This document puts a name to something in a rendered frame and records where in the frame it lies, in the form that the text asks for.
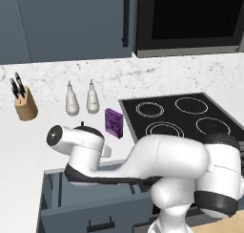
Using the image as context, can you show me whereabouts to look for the grey open drawer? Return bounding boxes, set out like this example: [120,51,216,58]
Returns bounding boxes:
[35,159,160,233]

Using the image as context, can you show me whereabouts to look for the purple box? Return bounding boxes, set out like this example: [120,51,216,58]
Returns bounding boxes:
[104,107,124,139]

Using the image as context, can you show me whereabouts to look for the wooden knife block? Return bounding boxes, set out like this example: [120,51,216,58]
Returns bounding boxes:
[13,85,39,122]

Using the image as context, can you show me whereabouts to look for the grey cupboard door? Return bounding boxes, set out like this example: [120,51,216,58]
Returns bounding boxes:
[13,0,135,65]
[0,0,33,66]

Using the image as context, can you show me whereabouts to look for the black handled knife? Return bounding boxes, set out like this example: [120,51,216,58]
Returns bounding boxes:
[13,72,27,97]
[9,77,21,100]

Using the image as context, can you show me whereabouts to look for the white bottle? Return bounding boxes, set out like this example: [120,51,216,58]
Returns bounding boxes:
[86,78,101,115]
[65,80,80,117]

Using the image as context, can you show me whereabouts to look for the black drawer handle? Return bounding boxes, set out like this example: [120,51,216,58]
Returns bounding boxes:
[86,215,116,233]

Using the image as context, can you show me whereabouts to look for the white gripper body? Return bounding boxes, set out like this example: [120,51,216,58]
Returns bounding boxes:
[100,143,113,159]

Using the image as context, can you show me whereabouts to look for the black cupboard handle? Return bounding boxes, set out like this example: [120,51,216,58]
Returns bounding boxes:
[121,0,132,49]

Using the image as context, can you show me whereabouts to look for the black hob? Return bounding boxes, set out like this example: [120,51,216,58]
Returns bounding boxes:
[117,91,244,163]

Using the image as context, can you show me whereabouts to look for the black microwave oven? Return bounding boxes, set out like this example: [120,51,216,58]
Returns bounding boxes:
[134,0,244,59]

